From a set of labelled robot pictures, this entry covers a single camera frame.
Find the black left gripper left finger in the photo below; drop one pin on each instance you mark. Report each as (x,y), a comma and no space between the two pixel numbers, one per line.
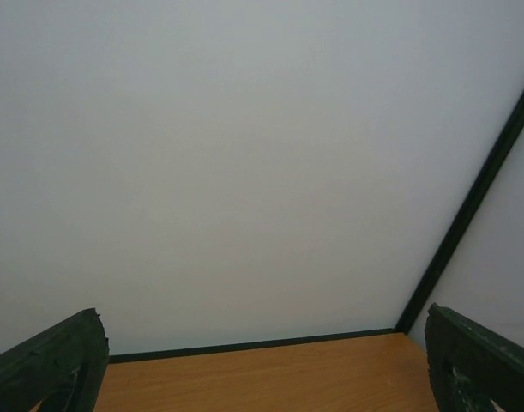
(59,369)

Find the black enclosure frame post right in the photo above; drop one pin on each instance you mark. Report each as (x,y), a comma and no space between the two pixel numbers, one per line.
(486,176)

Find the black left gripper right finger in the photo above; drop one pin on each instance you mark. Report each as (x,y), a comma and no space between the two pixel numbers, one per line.
(472,368)

